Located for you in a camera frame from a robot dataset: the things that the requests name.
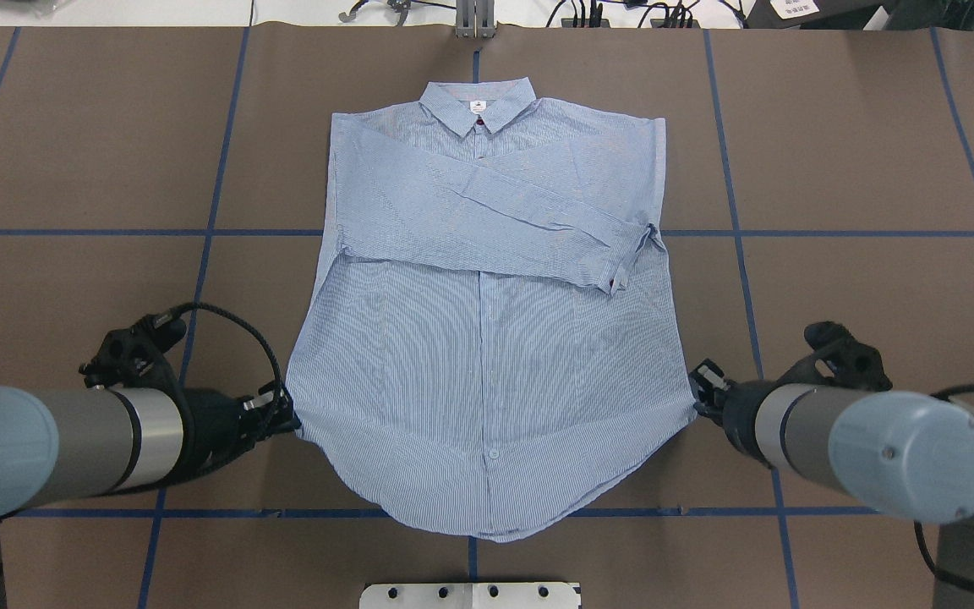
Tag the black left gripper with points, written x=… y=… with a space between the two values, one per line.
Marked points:
x=215 y=419

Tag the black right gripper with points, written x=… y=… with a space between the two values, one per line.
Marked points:
x=740 y=413

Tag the light blue striped shirt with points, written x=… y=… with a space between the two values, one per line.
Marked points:
x=491 y=342

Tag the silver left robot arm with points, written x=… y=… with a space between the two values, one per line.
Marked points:
x=57 y=446

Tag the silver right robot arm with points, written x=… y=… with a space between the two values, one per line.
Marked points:
x=902 y=453

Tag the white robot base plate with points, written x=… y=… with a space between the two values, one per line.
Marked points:
x=473 y=595

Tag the grey aluminium frame post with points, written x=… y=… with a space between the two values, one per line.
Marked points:
x=475 y=19

